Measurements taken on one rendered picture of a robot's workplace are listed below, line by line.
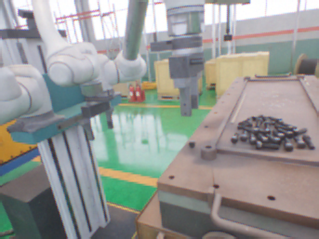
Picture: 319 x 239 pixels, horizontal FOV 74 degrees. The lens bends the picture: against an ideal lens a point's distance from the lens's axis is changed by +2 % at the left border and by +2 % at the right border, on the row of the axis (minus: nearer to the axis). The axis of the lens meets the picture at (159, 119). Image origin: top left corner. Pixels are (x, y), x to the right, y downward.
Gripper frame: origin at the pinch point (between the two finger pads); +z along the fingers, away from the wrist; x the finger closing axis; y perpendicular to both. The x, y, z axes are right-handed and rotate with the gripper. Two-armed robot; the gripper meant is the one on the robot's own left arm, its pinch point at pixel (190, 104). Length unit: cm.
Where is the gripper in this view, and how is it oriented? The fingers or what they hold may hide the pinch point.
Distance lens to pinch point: 57.1
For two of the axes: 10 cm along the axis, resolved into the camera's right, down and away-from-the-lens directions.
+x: 4.4, -3.5, 8.3
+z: 1.0, 9.4, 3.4
